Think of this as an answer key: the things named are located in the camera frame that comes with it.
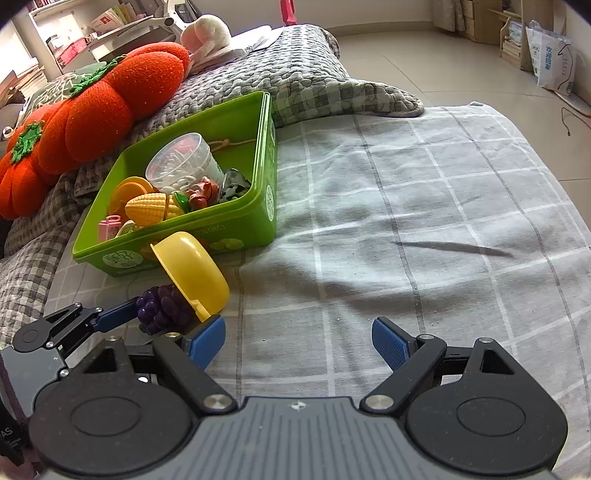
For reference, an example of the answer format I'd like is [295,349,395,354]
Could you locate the purple toy grapes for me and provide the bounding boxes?
[135,284,198,335]

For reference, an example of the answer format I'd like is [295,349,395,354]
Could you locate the pink rectangular block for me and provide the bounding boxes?
[97,215,122,243]

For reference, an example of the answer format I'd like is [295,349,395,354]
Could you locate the yellow toy corn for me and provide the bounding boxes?
[124,193,184,227]

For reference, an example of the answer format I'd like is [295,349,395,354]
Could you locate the red lobster toy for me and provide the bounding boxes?
[186,176,219,211]

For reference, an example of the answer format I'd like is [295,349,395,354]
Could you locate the white starfish toy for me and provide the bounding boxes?
[116,220,138,237]

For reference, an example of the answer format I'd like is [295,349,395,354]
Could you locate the yellow toy pot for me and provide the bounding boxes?
[150,231,229,322]

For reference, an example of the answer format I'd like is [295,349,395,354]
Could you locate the orange yellow toy disc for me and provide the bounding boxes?
[107,176,155,218]

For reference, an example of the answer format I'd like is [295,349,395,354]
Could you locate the clear cotton swab jar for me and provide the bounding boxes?
[145,132,224,194]

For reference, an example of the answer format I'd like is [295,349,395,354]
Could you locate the green plastic storage box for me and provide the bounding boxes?
[72,92,277,276]

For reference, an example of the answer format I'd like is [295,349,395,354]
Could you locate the crumpled foil wrapper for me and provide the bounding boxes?
[219,168,252,203]

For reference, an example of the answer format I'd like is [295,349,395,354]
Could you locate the small orange pumpkin cushion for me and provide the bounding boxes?
[1,102,62,220]

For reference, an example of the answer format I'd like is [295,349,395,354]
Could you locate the large orange pumpkin cushion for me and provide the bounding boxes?
[37,42,189,175]

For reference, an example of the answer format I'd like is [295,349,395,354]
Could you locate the pink white plush toy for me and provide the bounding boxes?
[180,14,231,65]

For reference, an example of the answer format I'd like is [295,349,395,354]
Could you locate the white bookshelf with books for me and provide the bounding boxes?
[0,0,187,93]

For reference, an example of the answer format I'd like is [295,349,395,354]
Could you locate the grey checkered blanket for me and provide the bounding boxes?
[1,25,425,344]

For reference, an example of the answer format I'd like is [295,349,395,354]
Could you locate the white office chair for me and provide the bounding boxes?
[154,0,202,30]

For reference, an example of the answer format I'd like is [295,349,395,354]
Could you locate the white paper shopping bag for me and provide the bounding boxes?
[526,20,576,96]

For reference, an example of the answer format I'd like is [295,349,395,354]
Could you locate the red chair back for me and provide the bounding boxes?
[280,0,297,26]

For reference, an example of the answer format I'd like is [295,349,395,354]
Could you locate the wooden bookshelf desk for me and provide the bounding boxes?
[434,0,555,70]

